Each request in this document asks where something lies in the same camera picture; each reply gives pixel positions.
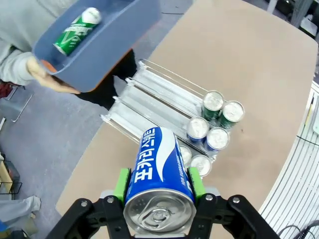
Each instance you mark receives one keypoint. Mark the green soda can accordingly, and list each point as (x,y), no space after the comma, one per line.
(233,111)
(77,30)
(213,100)

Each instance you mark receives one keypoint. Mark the blue plastic bin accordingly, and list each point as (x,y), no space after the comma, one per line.
(112,49)

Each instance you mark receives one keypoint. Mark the black Pepsi can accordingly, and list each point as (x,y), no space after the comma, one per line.
(185,153)
(200,164)

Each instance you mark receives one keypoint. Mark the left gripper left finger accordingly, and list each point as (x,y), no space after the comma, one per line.
(121,185)

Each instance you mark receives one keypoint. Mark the white slatted panel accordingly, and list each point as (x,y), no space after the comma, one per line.
(294,186)

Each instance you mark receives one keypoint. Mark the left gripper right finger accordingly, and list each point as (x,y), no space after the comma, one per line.
(197,185)

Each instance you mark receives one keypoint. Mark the dark red jacket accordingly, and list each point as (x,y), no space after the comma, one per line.
(3,90)

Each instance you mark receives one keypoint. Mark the person's right forearm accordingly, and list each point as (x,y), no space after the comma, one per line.
(12,67)

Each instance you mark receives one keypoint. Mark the person in grey hoodie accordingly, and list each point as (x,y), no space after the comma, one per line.
(15,20)

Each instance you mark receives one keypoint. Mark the person's right hand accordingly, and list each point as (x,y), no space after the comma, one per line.
(47,81)

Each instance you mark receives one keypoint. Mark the blue Pocari Sweat can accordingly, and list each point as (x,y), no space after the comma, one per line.
(217,139)
(197,127)
(157,161)

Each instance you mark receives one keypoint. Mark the metal chair frame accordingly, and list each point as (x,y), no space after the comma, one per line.
(23,106)

